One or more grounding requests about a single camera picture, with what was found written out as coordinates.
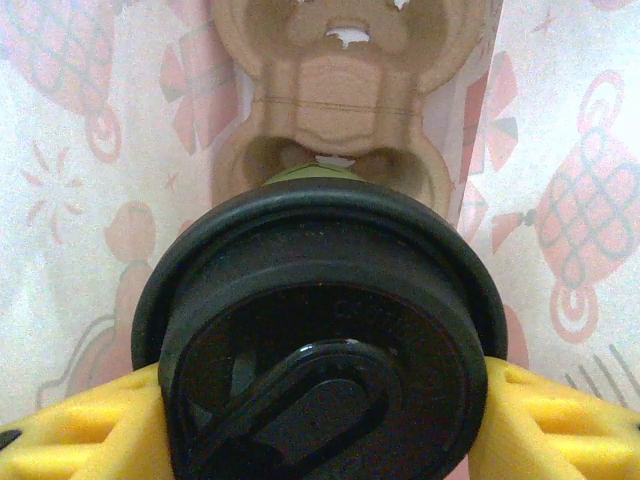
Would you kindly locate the green paper cup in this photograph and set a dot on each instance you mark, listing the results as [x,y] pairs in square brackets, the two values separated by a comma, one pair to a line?
[310,174]

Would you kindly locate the brown pulp cup carrier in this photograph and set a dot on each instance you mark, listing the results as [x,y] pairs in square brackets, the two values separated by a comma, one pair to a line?
[335,100]

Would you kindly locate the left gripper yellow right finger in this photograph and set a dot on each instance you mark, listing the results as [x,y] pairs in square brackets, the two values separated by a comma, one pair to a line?
[560,440]

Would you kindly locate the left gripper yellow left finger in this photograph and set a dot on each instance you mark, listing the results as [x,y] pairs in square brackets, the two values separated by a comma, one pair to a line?
[75,440]

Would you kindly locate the black plastic cup lid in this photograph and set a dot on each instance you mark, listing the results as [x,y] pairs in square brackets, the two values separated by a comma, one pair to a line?
[320,300]

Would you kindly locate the red floral paper bag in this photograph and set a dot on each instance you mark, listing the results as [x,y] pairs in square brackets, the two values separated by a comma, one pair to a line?
[75,200]

